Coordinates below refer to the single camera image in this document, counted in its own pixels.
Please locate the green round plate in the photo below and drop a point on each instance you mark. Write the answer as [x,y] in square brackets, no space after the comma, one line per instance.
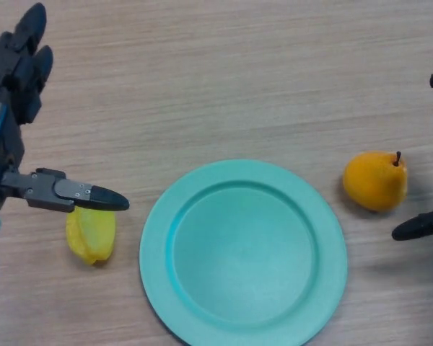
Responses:
[243,252]

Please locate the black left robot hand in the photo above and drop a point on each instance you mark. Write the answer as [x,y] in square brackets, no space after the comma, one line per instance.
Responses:
[11,97]

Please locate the yellow green starfruit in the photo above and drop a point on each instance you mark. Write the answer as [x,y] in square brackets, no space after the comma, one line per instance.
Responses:
[92,238]

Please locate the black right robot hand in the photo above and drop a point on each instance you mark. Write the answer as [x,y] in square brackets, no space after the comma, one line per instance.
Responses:
[418,227]

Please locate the yellow orange pear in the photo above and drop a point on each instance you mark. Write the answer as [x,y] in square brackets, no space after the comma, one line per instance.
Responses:
[373,182]

